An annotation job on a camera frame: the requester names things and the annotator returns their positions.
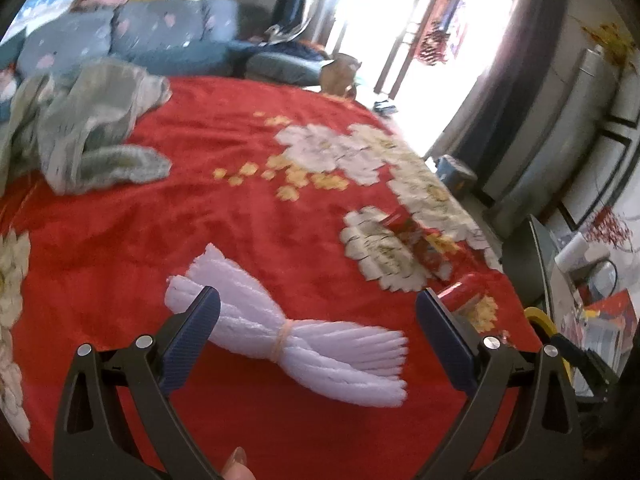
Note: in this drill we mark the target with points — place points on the dark blue curtain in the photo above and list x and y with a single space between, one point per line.
295 0

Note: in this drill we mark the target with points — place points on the glass top side table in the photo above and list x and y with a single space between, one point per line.
530 255

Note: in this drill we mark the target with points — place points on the white paper roll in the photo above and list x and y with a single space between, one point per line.
575 252

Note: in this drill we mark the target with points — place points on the red floral blanket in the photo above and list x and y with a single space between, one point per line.
225 185

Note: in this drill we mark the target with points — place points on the small red packet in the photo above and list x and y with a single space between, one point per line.
462 295

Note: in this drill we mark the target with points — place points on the blue box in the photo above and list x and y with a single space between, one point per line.
455 172

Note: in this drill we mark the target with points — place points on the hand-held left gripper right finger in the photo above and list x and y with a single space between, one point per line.
445 340

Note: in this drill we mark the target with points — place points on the red box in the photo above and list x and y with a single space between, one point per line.
612 315

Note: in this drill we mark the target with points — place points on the hanging laundry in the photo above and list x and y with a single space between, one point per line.
442 30

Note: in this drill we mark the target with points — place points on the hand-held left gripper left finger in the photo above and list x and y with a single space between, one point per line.
192 335

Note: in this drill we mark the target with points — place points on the grey curtain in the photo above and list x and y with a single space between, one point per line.
515 60

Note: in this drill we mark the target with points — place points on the grey-green cloth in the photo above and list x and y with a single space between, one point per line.
85 120

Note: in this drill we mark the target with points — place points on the red decorative branch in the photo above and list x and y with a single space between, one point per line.
607 227

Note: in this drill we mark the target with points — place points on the yellow rimmed trash bin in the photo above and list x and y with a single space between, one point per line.
542 320

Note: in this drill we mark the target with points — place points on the small blue object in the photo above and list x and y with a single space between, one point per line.
386 108

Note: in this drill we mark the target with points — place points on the red printed wrapper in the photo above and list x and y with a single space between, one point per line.
425 255

